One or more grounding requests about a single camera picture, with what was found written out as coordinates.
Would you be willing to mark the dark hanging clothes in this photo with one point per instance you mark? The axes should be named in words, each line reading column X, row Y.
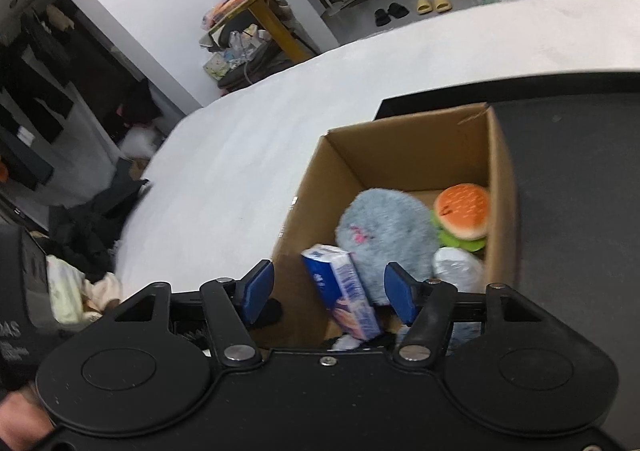
column 60, row 66

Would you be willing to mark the white wrapper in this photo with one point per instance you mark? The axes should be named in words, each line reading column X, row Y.
column 457, row 268

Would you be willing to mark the pale cloth pile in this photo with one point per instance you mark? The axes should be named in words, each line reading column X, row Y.
column 70, row 291

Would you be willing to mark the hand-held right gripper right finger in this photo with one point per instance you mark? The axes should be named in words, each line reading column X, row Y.
column 400, row 296

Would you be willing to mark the grey fluffy plush toy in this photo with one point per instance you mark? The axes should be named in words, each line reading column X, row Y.
column 390, row 231

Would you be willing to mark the blue tissue pack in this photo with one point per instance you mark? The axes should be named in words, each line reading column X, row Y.
column 342, row 288

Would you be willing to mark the yellow table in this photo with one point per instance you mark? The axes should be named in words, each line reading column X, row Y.
column 275, row 21

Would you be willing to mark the black tray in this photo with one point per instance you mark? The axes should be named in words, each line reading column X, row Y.
column 570, row 156

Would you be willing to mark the brown cardboard box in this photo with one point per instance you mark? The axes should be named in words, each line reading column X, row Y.
column 400, row 156

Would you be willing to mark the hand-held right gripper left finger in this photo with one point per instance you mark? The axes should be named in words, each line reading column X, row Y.
column 257, row 288

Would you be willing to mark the black slipper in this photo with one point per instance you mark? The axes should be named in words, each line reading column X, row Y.
column 383, row 17
column 399, row 9

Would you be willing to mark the burger plush toy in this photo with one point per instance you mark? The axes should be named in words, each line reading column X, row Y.
column 462, row 213

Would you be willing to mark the yellow slipper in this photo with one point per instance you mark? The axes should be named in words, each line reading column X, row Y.
column 425, row 6
column 442, row 4

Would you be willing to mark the green and white box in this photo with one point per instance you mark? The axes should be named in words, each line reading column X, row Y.
column 216, row 66

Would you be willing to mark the black cloth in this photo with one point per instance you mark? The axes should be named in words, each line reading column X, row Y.
column 95, row 221

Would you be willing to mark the pile of household clutter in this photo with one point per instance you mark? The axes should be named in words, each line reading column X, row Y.
column 250, row 51

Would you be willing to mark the person's left hand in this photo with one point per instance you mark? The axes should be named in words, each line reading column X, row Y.
column 20, row 423

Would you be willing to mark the white bag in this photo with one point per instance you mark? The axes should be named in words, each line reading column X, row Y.
column 140, row 142

